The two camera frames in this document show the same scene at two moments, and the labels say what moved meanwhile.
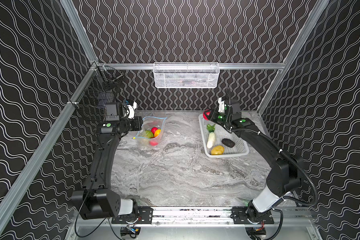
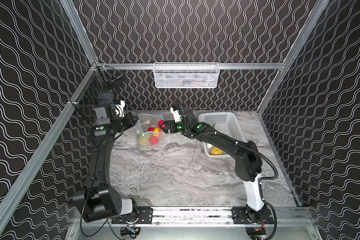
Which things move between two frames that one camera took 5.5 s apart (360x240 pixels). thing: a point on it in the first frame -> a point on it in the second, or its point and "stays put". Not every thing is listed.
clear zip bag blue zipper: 151,132 stays put
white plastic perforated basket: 217,141 stays put
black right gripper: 213,114 -> 169,126
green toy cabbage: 149,134 -> 144,141
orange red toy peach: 157,132 stays put
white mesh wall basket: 186,75 stays put
